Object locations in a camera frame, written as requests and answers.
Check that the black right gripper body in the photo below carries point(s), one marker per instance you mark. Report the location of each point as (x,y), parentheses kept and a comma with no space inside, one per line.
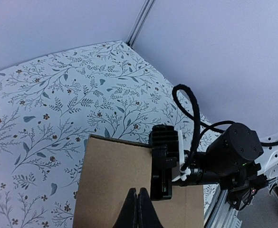
(228,161)

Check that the aluminium front rail frame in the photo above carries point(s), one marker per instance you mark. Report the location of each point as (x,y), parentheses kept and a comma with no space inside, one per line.
(220,214)

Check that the right aluminium corner post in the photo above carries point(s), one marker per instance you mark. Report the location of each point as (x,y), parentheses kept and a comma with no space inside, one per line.
(139,22)

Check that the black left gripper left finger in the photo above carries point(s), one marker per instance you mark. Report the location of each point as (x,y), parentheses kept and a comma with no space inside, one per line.
(128,216)

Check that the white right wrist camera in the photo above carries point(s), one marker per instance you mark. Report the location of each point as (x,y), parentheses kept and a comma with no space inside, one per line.
(168,152)

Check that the brown cardboard paper box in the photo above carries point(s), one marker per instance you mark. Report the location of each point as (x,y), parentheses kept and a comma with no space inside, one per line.
(110,168)

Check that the floral patterned table mat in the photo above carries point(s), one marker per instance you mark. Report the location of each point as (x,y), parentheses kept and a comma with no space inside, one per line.
(48,108)

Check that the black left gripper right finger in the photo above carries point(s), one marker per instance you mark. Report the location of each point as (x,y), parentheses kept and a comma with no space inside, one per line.
(147,217)

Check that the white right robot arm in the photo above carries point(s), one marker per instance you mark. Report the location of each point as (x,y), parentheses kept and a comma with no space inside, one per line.
(269,163)

